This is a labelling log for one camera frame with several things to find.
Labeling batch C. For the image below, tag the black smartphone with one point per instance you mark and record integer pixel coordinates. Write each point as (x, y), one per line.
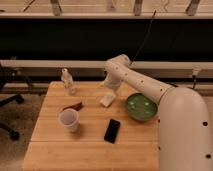
(112, 131)

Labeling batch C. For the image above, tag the red brown small object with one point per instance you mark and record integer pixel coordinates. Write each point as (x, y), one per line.
(76, 107)

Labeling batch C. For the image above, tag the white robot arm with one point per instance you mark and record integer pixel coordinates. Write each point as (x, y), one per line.
(184, 133)

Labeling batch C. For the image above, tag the black office chair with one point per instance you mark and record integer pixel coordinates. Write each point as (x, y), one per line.
(18, 98)

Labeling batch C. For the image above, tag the white sponge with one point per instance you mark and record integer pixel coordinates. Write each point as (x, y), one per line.
(107, 99)

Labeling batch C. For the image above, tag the green bowl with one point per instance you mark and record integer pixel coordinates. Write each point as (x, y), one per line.
(140, 108)

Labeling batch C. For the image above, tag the clear plastic bottle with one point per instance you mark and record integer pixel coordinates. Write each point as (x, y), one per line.
(68, 82)

